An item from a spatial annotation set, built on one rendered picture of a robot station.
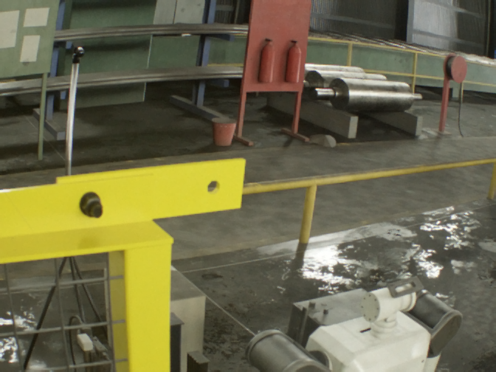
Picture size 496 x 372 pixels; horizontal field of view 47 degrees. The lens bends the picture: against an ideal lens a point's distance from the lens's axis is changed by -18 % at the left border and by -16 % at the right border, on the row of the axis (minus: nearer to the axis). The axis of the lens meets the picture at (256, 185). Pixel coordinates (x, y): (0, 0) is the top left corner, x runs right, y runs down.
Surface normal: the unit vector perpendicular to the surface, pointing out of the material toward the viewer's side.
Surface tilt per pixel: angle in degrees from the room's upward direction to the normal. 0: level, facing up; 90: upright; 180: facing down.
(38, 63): 90
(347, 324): 0
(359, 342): 0
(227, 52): 90
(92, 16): 90
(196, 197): 90
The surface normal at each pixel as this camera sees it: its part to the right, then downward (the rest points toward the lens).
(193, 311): 0.56, 0.32
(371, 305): -0.87, 0.07
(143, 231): 0.11, -0.94
